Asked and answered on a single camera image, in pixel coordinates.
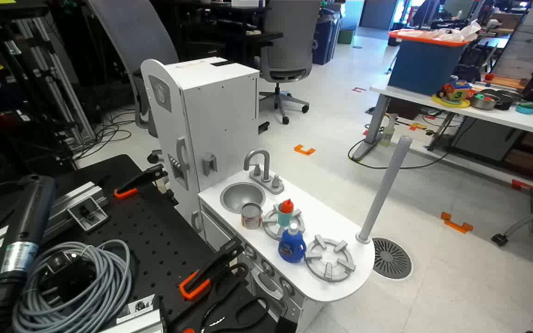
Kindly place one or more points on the teal plastic cup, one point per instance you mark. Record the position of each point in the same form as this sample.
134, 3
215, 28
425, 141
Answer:
284, 219

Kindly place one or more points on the blue detergent bottle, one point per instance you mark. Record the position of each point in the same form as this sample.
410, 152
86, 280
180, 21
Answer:
291, 247

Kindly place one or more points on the grey toy faucet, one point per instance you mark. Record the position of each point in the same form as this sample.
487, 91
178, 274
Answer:
260, 173

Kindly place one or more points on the grey toy sink bowl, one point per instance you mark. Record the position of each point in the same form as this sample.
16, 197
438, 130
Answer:
236, 195

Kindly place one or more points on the silver tin can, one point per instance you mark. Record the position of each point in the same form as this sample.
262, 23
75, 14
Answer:
251, 215

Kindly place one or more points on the grey stove burner near sink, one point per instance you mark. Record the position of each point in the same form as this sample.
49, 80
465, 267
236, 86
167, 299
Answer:
275, 226

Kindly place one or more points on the white toy kitchen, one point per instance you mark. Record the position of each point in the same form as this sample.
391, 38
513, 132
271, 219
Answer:
208, 115

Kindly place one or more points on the grey stove burner at end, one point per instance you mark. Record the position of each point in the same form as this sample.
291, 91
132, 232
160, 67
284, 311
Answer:
330, 260

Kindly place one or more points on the grey office chair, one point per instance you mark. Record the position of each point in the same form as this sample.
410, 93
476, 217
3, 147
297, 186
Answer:
289, 56

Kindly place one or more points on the black orange clamp far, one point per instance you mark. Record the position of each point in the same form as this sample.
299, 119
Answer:
143, 178

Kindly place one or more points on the black orange clamp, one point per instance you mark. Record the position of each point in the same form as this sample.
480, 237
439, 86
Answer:
143, 178
201, 280

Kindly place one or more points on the grey pole on kitchen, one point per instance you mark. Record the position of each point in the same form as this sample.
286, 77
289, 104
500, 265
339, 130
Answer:
384, 189

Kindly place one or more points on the black perforated table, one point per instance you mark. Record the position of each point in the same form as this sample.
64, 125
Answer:
165, 249

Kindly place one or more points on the round floor drain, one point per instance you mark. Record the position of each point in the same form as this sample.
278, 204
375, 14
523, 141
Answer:
391, 260

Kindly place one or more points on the blue storage bin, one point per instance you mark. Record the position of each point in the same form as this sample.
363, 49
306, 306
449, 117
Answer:
425, 64

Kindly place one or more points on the white work table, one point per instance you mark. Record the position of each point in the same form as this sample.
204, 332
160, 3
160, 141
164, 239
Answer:
386, 95

